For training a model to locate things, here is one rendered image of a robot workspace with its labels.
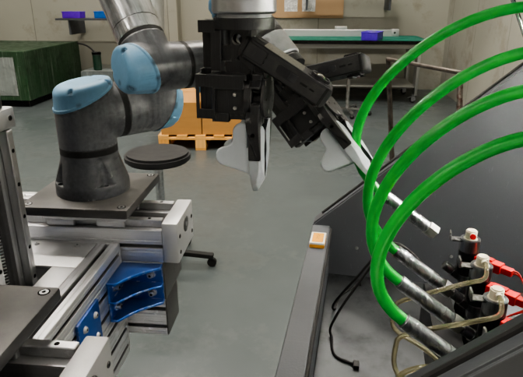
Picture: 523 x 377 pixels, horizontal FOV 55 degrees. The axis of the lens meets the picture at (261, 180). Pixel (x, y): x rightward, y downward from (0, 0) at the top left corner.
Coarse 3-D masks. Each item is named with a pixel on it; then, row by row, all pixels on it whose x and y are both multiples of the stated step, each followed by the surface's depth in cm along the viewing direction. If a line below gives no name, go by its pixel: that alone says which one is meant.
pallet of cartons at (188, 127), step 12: (192, 96) 518; (192, 108) 490; (180, 120) 493; (192, 120) 494; (204, 120) 494; (240, 120) 493; (168, 132) 497; (180, 132) 498; (192, 132) 498; (204, 132) 498; (216, 132) 498; (228, 132) 498; (204, 144) 499
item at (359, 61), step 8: (344, 56) 73; (352, 56) 71; (360, 56) 70; (320, 64) 73; (328, 64) 72; (336, 64) 72; (344, 64) 71; (352, 64) 71; (360, 64) 71; (368, 64) 72; (320, 72) 73; (328, 72) 72; (336, 72) 72; (344, 72) 72; (352, 72) 71; (360, 72) 72; (368, 72) 74
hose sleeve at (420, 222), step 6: (390, 192) 74; (390, 198) 74; (396, 198) 74; (390, 204) 74; (396, 204) 74; (414, 210) 75; (414, 216) 74; (420, 216) 75; (414, 222) 74; (420, 222) 74; (426, 222) 74; (420, 228) 75; (426, 228) 74
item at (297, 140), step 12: (300, 60) 76; (276, 84) 77; (276, 96) 76; (288, 96) 76; (276, 108) 78; (288, 108) 74; (300, 108) 73; (312, 108) 72; (336, 108) 75; (276, 120) 75; (288, 120) 74; (300, 120) 74; (312, 120) 73; (288, 132) 75; (300, 132) 74; (312, 132) 73; (300, 144) 75
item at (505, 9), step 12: (480, 12) 64; (492, 12) 63; (504, 12) 63; (516, 12) 63; (456, 24) 65; (468, 24) 64; (432, 36) 66; (444, 36) 66; (420, 48) 67; (408, 60) 67; (384, 72) 69; (396, 72) 68; (384, 84) 69; (372, 96) 70; (360, 108) 71; (360, 120) 71; (360, 132) 72; (360, 144) 73
